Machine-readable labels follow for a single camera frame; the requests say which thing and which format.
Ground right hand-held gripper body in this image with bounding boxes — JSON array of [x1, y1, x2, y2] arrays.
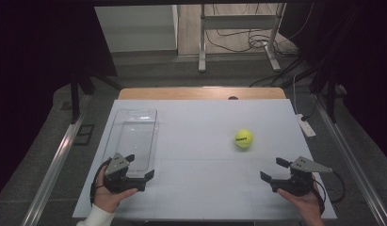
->
[[270, 155, 333, 198]]

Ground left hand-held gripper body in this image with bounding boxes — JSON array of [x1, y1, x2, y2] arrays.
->
[[103, 153, 147, 193]]

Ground clear plastic container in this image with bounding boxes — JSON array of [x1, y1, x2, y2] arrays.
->
[[101, 107, 159, 177]]

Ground yellow tennis ball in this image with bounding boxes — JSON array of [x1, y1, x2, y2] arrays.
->
[[234, 128, 254, 150]]

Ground person's right hand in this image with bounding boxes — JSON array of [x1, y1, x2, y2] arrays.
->
[[277, 174, 326, 226]]

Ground person's left hand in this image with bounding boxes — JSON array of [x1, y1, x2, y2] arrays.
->
[[93, 168, 139, 214]]

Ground white power strip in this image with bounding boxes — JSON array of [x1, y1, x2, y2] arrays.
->
[[295, 113, 317, 138]]

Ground black floor plate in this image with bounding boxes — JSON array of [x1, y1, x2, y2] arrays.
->
[[73, 123, 96, 147]]

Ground black metal stand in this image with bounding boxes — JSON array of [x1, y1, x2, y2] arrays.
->
[[308, 71, 340, 124], [69, 73, 123, 125]]

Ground wooden table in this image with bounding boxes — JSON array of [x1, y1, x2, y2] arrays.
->
[[118, 87, 287, 101]]

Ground black curtain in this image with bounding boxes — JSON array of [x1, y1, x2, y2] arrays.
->
[[0, 0, 118, 202], [278, 0, 387, 165]]

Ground white cabinet panel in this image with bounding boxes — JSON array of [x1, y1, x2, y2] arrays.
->
[[93, 4, 179, 54]]

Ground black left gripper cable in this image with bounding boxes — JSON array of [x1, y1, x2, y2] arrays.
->
[[89, 158, 113, 205]]

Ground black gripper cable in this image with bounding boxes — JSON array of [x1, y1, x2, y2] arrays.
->
[[89, 158, 113, 205], [312, 170, 347, 205]]

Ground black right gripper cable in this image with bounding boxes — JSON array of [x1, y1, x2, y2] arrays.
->
[[312, 170, 347, 205]]

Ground aluminium rail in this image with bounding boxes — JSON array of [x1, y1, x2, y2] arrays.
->
[[313, 93, 387, 226], [21, 93, 94, 226]]

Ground white power cable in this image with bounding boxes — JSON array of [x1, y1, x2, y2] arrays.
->
[[292, 73, 301, 116]]

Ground tangled black floor cables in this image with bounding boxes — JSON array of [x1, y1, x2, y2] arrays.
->
[[204, 3, 299, 58]]

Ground white metal stand frame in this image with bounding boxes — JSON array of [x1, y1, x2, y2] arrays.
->
[[197, 3, 287, 73]]

